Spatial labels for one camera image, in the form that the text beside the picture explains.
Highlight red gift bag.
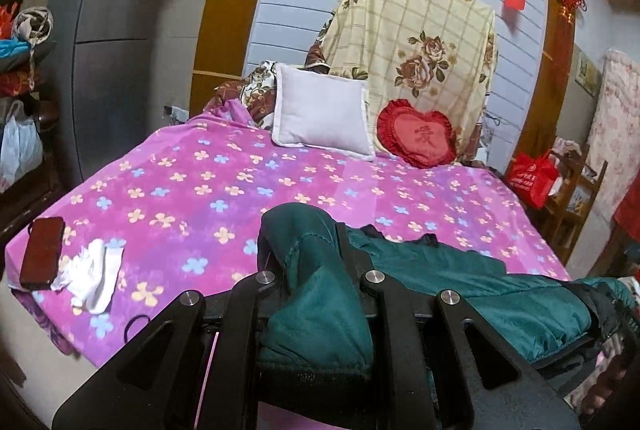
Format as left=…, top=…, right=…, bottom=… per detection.
left=505, top=151, right=560, bottom=210

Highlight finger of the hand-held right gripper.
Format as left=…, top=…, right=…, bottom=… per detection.
left=575, top=282, right=626, bottom=346

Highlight white socks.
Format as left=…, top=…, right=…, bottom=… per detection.
left=50, top=239, right=125, bottom=316

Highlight smartphone in red case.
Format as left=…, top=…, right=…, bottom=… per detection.
left=19, top=216, right=66, bottom=291

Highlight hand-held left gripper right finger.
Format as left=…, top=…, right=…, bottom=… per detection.
left=335, top=222, right=582, bottom=430

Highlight pink floral curtain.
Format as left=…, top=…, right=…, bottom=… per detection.
left=585, top=49, right=640, bottom=223

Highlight green puffer jacket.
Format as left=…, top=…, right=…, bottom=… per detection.
left=257, top=202, right=638, bottom=416

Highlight small framed wall picture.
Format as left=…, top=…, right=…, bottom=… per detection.
left=575, top=50, right=602, bottom=97

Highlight pile of clothes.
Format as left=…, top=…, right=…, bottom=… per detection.
left=0, top=0, right=56, bottom=97

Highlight wooden chair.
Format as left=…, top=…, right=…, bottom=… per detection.
left=542, top=142, right=608, bottom=266

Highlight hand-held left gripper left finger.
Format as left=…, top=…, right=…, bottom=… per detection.
left=52, top=270, right=281, bottom=430

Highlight brown floral quilt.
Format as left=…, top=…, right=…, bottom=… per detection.
left=215, top=42, right=331, bottom=131

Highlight grey refrigerator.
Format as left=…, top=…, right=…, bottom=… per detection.
left=45, top=0, right=211, bottom=186

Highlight pink floral bedsheet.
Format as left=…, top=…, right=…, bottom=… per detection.
left=7, top=102, right=573, bottom=368

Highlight black hair tie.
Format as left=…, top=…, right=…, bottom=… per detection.
left=123, top=314, right=152, bottom=342

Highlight white plastic bag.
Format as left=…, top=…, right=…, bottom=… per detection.
left=0, top=102, right=45, bottom=191

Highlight red heart-shaped pillow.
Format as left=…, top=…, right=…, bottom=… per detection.
left=376, top=99, right=458, bottom=169

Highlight cream floral blanket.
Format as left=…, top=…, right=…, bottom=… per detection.
left=317, top=0, right=498, bottom=161

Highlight white pillow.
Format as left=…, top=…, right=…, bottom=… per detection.
left=272, top=62, right=376, bottom=162

